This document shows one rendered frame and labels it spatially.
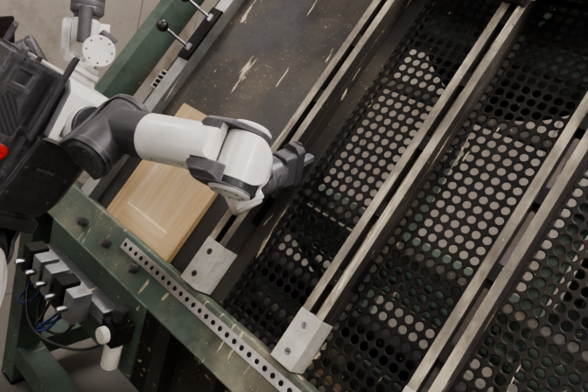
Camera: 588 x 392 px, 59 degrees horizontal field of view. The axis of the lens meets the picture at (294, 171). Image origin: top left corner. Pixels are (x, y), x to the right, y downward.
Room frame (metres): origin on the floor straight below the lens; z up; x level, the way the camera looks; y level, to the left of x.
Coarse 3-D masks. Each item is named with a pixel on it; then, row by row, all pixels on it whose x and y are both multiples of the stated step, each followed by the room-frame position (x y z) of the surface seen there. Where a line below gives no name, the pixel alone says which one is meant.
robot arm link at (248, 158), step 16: (224, 144) 0.87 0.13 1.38; (240, 144) 0.86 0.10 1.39; (256, 144) 0.87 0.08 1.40; (224, 160) 0.85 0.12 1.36; (240, 160) 0.85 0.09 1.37; (256, 160) 0.86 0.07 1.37; (272, 160) 0.91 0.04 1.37; (224, 176) 0.83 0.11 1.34; (240, 176) 0.83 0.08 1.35; (256, 176) 0.86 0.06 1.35
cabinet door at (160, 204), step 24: (144, 168) 1.49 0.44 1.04; (168, 168) 1.46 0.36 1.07; (120, 192) 1.46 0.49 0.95; (144, 192) 1.43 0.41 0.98; (168, 192) 1.40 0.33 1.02; (192, 192) 1.37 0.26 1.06; (120, 216) 1.40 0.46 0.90; (144, 216) 1.37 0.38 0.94; (168, 216) 1.35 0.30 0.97; (192, 216) 1.32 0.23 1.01; (144, 240) 1.32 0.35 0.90; (168, 240) 1.29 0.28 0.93
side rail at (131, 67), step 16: (160, 0) 1.91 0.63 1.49; (176, 0) 1.90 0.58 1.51; (192, 0) 1.95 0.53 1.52; (160, 16) 1.86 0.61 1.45; (176, 16) 1.91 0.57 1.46; (144, 32) 1.83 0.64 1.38; (160, 32) 1.86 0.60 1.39; (176, 32) 1.92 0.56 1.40; (128, 48) 1.81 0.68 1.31; (144, 48) 1.82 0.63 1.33; (160, 48) 1.88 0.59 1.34; (112, 64) 1.79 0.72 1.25; (128, 64) 1.78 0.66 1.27; (144, 64) 1.83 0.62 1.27; (112, 80) 1.74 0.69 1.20; (128, 80) 1.79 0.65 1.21; (112, 96) 1.75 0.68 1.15
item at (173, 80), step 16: (224, 0) 1.80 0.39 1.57; (240, 0) 1.81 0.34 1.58; (224, 16) 1.77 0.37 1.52; (208, 48) 1.74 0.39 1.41; (176, 64) 1.69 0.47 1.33; (192, 64) 1.70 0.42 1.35; (176, 80) 1.66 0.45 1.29; (160, 96) 1.62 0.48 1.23; (160, 112) 1.63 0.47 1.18; (112, 176) 1.52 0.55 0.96; (96, 192) 1.48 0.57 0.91
